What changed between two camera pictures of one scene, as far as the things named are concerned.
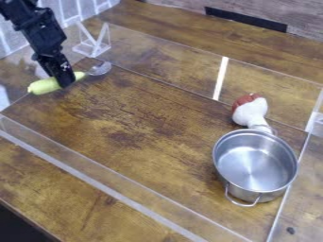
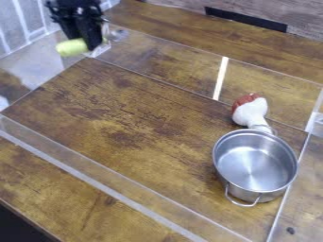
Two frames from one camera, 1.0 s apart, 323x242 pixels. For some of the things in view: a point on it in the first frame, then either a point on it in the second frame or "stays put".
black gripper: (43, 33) -> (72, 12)
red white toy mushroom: (250, 109) stays put
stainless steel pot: (256, 164) stays put
